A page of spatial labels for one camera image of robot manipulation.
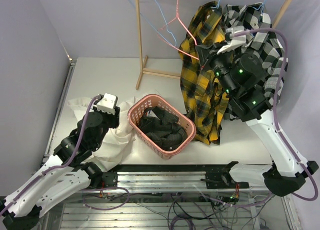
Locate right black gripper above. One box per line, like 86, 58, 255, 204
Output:
196, 40, 237, 96

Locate pink hanger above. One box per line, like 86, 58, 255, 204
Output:
161, 0, 199, 60

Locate dark pinstriped shirt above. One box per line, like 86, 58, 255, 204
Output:
138, 106, 188, 151

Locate blue wire hanger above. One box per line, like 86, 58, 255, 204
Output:
127, 0, 178, 47

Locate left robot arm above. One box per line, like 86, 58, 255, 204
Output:
0, 107, 120, 229

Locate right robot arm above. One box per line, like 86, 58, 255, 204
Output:
195, 45, 319, 197

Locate yellow plaid shirt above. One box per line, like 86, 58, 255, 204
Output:
179, 1, 229, 145

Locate blue hanger of plaid shirt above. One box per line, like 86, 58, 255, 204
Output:
213, 0, 221, 9

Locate black white checkered shirt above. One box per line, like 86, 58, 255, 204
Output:
222, 4, 285, 105

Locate blue hanger of checkered shirt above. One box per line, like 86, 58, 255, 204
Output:
252, 0, 267, 21

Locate pink plastic basket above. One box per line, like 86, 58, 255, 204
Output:
127, 94, 196, 160

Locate wooden clothes rack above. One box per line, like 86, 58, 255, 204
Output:
134, 0, 293, 90

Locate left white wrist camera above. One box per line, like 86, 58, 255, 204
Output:
95, 93, 118, 115

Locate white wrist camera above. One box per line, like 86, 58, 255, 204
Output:
217, 26, 247, 55
95, 93, 118, 115

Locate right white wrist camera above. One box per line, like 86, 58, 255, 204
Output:
217, 26, 247, 55

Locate aluminium frame base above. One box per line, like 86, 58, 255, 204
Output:
40, 57, 291, 229

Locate loose cables under table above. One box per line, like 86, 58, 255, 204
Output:
82, 179, 273, 230

